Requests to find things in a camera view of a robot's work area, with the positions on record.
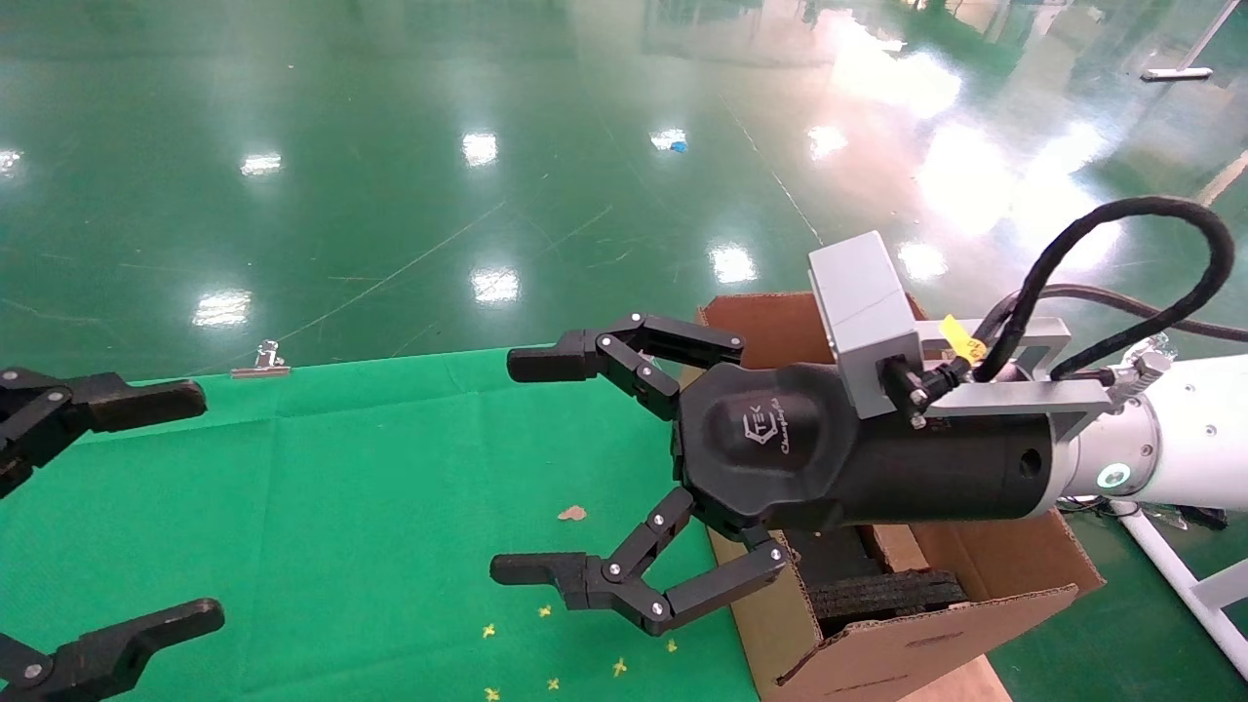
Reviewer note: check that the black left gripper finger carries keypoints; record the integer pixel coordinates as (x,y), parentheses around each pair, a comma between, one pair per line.
(127,405)
(107,653)

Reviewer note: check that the small brown cardboard box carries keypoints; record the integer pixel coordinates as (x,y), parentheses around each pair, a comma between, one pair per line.
(895,548)

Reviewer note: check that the large brown cardboard carton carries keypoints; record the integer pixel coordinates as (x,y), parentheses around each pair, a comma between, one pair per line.
(926,653)

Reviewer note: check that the silver metal binder clip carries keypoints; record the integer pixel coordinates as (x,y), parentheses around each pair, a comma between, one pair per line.
(261,363)

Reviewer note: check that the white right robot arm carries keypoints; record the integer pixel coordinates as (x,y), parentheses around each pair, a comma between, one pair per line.
(1189,439)

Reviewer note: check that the small brown cardboard scrap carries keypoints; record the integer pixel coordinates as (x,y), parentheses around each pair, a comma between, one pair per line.
(572,513)

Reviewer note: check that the black foam liner sheet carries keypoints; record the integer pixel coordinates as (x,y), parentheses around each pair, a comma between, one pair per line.
(834,556)

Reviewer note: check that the green table cloth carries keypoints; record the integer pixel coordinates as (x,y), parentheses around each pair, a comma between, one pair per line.
(341,487)

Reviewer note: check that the grey metal camera bracket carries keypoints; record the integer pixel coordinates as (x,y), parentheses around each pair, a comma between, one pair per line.
(1014,397)

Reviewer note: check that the white metal frame leg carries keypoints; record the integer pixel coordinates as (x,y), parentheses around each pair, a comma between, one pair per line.
(1180,575)

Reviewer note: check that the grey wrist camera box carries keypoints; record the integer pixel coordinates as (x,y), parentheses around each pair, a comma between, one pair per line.
(863,304)

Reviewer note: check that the black ribbed foam block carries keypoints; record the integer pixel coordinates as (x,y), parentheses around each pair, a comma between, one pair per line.
(877,597)

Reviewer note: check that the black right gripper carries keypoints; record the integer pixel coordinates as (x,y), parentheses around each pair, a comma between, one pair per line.
(780,439)

